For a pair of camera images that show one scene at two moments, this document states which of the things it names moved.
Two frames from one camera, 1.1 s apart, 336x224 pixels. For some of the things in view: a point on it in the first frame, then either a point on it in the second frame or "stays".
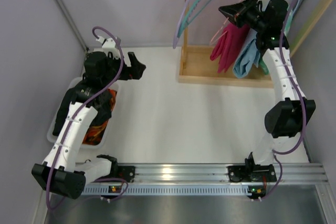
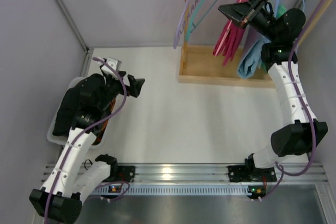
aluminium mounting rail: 293,173 stays
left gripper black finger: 132,57 to 131,78
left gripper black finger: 138,70 to 134,89
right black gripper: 244,13 stays
